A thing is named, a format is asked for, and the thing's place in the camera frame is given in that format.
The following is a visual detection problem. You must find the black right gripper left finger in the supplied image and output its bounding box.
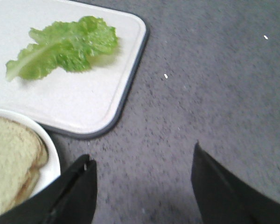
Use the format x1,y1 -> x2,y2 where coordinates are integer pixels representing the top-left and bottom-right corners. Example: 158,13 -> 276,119
0,154 -> 97,224

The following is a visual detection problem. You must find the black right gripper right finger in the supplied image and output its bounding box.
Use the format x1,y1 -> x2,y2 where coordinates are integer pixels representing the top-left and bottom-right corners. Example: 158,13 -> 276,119
191,142 -> 280,224

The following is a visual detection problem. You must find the bread slice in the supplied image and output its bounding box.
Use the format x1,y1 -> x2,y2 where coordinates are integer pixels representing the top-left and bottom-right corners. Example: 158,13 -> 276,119
13,166 -> 40,205
0,117 -> 49,215

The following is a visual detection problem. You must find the green lettuce leaf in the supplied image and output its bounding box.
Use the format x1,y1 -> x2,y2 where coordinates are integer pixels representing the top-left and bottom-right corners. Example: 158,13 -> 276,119
6,16 -> 119,81

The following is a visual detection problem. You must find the white round plate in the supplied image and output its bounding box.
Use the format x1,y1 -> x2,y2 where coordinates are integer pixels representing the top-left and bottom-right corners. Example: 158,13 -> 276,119
0,109 -> 61,197

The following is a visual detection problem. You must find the white grey cutting board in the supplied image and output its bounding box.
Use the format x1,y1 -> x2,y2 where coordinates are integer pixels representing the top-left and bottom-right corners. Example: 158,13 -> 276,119
0,0 -> 149,138

